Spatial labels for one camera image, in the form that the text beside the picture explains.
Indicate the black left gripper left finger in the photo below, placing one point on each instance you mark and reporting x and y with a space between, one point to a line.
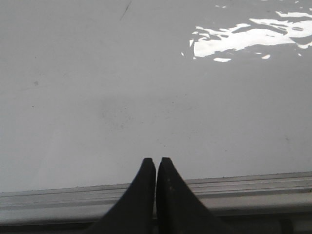
133 213

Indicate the white whiteboard with aluminium frame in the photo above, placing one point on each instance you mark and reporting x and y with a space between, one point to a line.
89 88

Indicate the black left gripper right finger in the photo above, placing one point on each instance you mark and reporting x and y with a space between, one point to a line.
178 210

